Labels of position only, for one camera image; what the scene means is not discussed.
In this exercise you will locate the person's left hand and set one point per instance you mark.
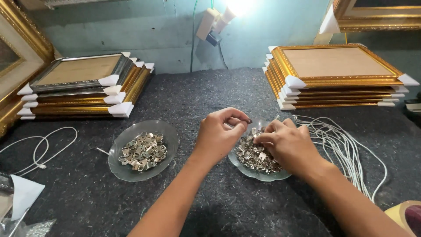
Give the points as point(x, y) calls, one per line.
point(213, 138)

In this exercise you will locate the person's right hand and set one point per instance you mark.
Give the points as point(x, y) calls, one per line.
point(292, 148)

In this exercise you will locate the clear glass plate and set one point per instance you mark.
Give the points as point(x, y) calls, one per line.
point(131, 174)
point(256, 176)

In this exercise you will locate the dark grey felt mat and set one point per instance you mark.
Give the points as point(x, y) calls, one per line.
point(210, 197)

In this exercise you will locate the dark blue plug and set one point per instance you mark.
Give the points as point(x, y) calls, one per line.
point(213, 38)

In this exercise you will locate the white power adapter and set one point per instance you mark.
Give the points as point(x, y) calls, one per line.
point(207, 23)

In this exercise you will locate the white lamp socket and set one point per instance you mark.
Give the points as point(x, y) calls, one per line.
point(225, 19)

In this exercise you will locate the yellow tape roll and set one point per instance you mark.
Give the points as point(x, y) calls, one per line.
point(403, 215)

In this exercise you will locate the glowing light bulb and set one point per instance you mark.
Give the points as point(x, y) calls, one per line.
point(240, 6)

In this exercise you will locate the white cardboard corner protector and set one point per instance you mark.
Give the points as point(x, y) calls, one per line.
point(24, 196)

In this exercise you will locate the clear plastic bag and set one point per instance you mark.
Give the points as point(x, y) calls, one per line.
point(33, 228)

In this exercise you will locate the pile of metal frame hangers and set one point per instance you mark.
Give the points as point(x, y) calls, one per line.
point(143, 151)
point(256, 158)

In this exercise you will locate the silver picture frame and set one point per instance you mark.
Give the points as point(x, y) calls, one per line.
point(72, 91)
point(79, 69)

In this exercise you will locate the ornate gold frame with picture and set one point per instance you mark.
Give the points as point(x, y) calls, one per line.
point(371, 19)

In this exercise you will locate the large ornate gold frame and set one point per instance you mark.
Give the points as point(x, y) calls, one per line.
point(23, 49)

